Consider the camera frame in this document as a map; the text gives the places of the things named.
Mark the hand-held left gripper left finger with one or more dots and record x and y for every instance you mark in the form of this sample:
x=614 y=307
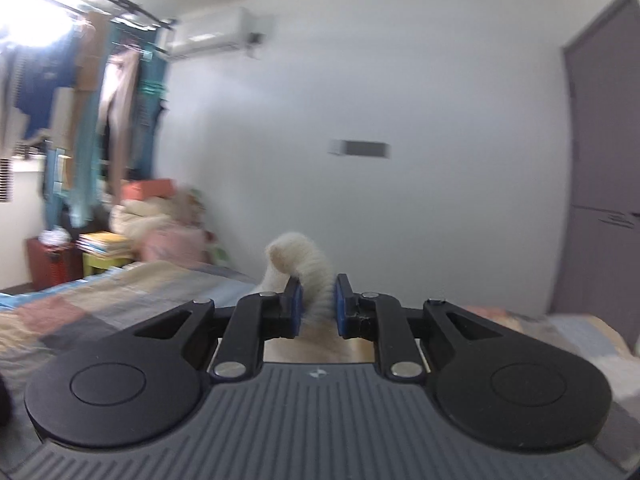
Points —
x=295 y=305

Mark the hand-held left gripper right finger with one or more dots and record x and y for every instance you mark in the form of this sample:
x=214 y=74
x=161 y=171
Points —
x=342 y=305

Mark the cream towel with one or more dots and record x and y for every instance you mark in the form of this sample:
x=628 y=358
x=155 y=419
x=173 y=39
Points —
x=312 y=270

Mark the pink pillow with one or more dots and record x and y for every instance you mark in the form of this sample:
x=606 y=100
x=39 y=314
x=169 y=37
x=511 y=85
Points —
x=172 y=245

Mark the cream blanket pile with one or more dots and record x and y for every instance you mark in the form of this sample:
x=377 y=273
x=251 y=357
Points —
x=135 y=220

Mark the green stool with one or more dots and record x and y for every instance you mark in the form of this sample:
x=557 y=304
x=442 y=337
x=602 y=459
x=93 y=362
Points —
x=105 y=262

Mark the patchwork bed quilt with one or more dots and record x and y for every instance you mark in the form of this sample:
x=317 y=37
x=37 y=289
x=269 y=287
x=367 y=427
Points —
x=100 y=300

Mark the stack of books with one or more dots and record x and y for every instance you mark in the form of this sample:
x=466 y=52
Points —
x=105 y=242

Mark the red storage box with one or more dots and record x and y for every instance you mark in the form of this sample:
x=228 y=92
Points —
x=50 y=265

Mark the hanging clothes on rack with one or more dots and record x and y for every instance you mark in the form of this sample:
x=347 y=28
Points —
x=85 y=170

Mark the beige hanging garment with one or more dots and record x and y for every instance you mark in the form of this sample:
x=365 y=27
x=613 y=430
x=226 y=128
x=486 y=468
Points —
x=120 y=110

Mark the white air conditioner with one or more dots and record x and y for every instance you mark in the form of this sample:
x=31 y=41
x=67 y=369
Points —
x=215 y=32

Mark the grey door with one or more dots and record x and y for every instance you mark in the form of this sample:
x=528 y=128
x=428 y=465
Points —
x=605 y=160

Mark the grey wall switch panel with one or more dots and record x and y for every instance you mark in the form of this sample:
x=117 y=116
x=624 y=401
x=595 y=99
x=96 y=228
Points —
x=360 y=148

